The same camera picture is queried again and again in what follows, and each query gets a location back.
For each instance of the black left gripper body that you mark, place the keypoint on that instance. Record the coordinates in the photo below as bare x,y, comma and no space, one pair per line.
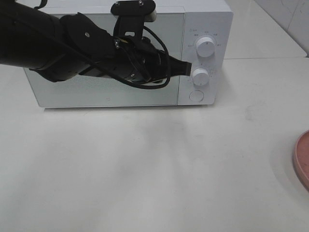
141,57

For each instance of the left gripper silver-edged finger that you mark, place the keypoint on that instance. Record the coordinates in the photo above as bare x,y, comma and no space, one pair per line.
146,8

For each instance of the white timer knob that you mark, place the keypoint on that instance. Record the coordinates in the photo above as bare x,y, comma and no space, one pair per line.
200,77

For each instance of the pink round plate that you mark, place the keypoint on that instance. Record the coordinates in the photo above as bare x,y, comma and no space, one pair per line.
301,159

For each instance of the white microwave door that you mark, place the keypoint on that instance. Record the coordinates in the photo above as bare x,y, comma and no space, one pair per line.
82,91

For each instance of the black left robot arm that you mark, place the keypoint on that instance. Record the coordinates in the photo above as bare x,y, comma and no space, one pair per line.
60,48

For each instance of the white microwave oven body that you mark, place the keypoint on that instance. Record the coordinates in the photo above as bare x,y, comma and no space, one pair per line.
202,17

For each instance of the upper white power knob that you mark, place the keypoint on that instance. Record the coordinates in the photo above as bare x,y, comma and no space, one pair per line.
205,46

